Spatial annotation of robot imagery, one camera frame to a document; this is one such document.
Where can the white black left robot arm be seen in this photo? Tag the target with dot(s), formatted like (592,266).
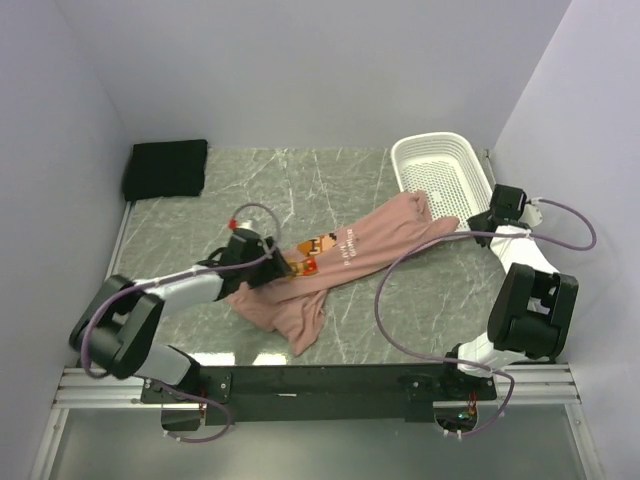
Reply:
(117,329)

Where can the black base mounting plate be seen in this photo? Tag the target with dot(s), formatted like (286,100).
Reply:
(339,392)

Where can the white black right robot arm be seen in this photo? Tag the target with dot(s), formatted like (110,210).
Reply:
(531,316)

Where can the aluminium extrusion rail frame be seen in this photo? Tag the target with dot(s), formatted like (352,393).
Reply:
(78,391)

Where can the white perforated plastic basket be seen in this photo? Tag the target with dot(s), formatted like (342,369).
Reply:
(445,167)

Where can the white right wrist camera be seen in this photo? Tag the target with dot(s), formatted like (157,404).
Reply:
(532,214)

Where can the folded black t-shirt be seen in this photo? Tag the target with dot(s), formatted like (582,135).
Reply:
(165,170)

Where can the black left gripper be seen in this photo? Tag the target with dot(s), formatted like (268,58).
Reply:
(274,267)

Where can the pink graphic t-shirt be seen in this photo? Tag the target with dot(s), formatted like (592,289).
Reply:
(293,305)

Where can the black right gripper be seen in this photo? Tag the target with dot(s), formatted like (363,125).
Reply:
(476,222)

